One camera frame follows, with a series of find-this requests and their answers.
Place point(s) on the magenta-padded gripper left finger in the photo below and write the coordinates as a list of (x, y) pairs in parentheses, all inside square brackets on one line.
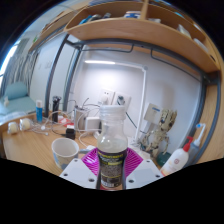
[(78, 173)]

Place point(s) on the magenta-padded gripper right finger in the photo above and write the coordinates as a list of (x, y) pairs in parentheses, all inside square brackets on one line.
[(145, 173)]

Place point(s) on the clear bottle with dark label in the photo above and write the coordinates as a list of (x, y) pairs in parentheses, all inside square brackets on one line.
[(112, 143)]

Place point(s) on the white mug with blue pattern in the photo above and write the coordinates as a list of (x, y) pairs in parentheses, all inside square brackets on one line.
[(65, 150)]

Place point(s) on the white pump bottle red top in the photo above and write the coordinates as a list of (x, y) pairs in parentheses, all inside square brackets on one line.
[(175, 160)]

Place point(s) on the white charger block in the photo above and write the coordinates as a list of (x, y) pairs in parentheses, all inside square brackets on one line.
[(92, 124)]

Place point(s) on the clear blue spray bottle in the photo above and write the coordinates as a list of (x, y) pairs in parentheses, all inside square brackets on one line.
[(199, 133)]

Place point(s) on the blue tube with white cap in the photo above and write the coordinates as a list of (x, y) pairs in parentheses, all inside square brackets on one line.
[(39, 113)]

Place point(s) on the wooden wardrobe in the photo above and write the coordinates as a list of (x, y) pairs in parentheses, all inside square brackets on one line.
[(213, 133)]

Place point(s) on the teal pillow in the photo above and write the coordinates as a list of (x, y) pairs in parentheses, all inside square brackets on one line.
[(16, 90)]

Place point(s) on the white desk lamp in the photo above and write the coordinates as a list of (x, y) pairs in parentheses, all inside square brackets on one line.
[(100, 62)]

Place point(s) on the wooden shelf unit with items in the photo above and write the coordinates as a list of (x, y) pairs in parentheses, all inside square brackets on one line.
[(140, 33)]

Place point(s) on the white wall box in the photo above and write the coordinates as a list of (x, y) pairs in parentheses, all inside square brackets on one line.
[(153, 113)]

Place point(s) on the white wall socket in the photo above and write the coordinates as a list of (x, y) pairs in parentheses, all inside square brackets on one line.
[(106, 96), (122, 101)]

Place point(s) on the grey metal bed frame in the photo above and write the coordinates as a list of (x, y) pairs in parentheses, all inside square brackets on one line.
[(50, 76)]

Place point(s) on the wooden loft bed rail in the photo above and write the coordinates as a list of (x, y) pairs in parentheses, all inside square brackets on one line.
[(50, 31)]

